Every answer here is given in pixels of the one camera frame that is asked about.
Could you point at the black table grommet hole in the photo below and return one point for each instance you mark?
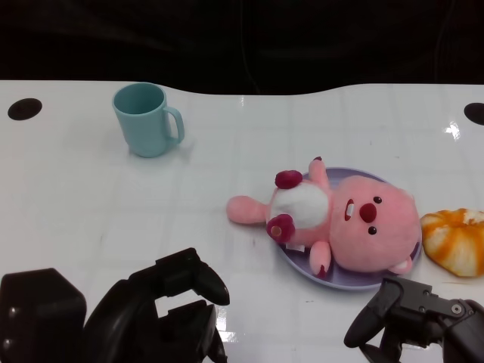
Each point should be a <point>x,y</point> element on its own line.
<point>24,109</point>
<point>475,112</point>

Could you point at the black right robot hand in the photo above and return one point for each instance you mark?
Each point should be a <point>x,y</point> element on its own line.
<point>412,310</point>

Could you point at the orange and white bread toy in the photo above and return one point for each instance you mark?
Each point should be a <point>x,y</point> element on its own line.
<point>453,242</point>

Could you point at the pink plush beaver doll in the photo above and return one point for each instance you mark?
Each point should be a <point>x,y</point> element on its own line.
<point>370,234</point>

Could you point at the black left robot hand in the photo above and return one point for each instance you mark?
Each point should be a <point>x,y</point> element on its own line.
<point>125,317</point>

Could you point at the teal plastic mug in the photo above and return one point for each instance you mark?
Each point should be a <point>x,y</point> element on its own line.
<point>141,125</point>

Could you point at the purple plastic plate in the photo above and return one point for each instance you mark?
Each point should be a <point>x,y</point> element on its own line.
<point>340,283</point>

